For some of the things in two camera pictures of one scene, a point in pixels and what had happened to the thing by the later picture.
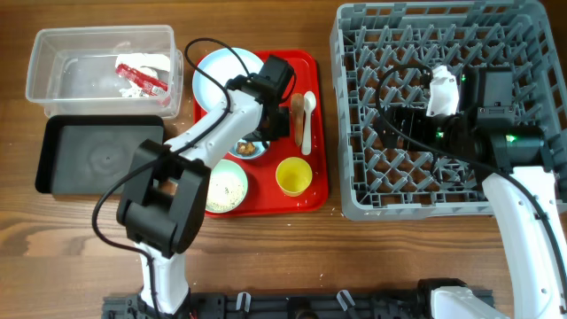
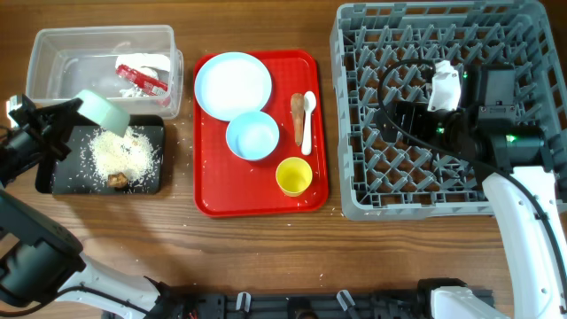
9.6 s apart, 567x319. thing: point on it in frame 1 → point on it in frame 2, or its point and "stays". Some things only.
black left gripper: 283,129 → 59,125
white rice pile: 226,191 → 133,155
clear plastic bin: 120,70 stays
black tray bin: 91,154 stays
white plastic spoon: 309,102 stays
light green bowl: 228,187 → 107,114
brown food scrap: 245,148 → 118,180
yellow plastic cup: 293,175 stays
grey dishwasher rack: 379,181 stays
